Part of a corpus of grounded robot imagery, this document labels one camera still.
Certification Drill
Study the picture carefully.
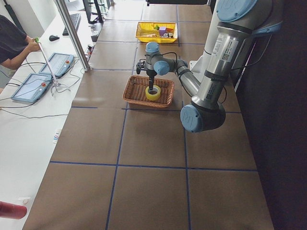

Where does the black computer mouse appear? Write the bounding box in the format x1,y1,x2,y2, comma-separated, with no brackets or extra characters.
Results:
49,35,59,42

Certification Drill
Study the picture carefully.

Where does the yellow tape roll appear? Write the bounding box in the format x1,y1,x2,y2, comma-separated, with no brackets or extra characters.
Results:
145,85,161,101

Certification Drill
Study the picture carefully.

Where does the lower teach pendant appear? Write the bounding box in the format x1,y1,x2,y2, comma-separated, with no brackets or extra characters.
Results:
11,73,52,103

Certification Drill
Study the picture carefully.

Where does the black monitor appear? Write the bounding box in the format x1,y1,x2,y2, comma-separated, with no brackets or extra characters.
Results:
83,0,108,24

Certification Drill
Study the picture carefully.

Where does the long metal grabber stick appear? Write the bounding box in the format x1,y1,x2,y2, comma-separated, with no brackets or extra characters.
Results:
34,37,71,96

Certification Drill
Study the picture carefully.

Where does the yellow wicker basket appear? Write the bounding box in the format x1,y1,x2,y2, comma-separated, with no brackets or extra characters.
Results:
135,22,177,44

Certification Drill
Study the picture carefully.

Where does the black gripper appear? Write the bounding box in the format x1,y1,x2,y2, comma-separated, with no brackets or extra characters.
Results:
147,69,155,90

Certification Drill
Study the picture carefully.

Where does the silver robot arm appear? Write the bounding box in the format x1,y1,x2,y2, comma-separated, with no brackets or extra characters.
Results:
136,0,284,133

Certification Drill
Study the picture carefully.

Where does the teach pendant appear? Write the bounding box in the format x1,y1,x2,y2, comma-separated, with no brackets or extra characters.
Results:
11,73,52,103
48,53,74,78

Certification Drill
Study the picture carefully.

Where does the toy carrot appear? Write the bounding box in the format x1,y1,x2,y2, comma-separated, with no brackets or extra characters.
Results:
154,24,174,33

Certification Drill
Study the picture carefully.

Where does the red cylinder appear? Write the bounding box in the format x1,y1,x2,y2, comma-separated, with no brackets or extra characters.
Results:
0,201,27,219

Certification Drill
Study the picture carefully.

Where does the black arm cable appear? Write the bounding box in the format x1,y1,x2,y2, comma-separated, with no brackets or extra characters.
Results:
139,51,179,64

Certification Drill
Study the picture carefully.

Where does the upper teach pendant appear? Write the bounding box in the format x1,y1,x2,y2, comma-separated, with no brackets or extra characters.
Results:
48,53,74,78

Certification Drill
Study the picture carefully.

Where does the purple foam block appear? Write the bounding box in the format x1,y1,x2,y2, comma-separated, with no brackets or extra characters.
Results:
158,26,167,36

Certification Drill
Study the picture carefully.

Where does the black keyboard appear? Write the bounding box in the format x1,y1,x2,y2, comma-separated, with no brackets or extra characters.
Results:
62,13,81,36

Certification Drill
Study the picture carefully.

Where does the aluminium frame post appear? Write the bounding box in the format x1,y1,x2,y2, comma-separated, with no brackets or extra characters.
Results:
54,0,91,72

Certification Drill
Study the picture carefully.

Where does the brown wicker basket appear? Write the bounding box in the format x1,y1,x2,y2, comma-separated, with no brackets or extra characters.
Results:
123,75,175,108

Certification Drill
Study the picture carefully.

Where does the seated person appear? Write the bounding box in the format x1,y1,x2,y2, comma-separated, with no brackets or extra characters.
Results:
0,15,40,70

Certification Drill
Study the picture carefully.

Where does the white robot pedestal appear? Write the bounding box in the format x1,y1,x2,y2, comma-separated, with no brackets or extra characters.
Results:
190,0,219,75

